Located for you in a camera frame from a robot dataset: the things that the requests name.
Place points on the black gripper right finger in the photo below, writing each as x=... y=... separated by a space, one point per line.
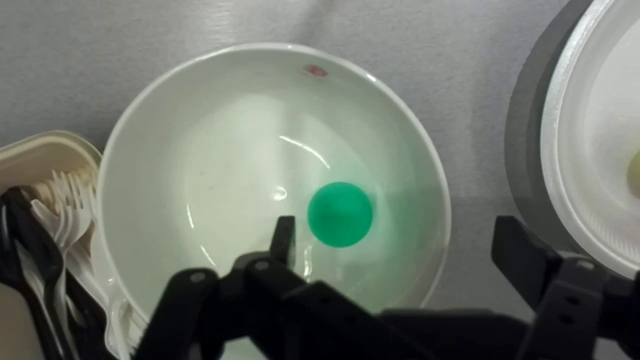
x=575 y=301

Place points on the green ball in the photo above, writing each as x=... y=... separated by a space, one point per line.
x=341 y=214

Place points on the white foam plate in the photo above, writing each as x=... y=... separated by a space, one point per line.
x=590 y=130

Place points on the white plastic forks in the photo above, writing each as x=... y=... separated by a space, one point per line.
x=67 y=202

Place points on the yellow ball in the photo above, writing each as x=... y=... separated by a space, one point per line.
x=633 y=174

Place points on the black plastic forks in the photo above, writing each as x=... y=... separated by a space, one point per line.
x=75 y=322

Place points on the beige cutlery tray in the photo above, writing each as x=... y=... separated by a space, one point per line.
x=22 y=165

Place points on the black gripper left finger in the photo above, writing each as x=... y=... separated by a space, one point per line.
x=260 y=299

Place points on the white ceramic bowl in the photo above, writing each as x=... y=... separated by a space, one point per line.
x=210 y=155

